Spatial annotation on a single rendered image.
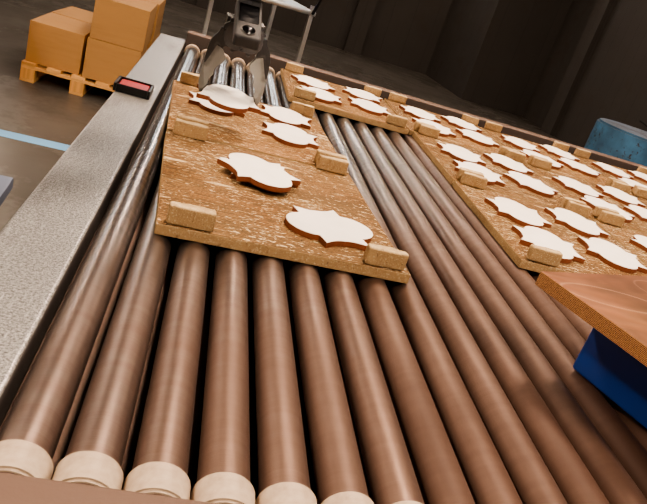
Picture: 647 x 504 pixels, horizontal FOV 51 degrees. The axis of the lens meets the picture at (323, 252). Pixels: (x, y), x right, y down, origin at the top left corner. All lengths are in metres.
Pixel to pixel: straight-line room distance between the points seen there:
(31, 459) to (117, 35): 4.39
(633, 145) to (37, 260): 4.06
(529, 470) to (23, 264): 0.54
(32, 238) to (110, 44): 4.05
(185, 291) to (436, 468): 0.32
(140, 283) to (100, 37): 4.14
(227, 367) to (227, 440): 0.10
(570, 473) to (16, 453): 0.50
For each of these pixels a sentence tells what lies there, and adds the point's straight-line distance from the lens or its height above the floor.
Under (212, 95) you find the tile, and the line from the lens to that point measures 1.29.
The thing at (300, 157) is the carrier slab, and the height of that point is 0.94.
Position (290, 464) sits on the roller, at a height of 0.92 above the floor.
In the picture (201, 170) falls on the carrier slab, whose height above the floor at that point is 0.94.
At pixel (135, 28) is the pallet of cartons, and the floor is 0.53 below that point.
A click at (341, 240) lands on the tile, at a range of 0.94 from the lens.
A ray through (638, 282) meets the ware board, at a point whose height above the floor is 1.04.
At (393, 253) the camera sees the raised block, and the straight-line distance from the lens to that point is 0.92.
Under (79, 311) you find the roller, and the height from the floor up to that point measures 0.92.
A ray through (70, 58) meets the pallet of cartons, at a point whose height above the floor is 0.22.
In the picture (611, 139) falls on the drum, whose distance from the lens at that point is 4.57.
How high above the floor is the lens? 1.28
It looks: 22 degrees down
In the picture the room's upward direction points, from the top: 19 degrees clockwise
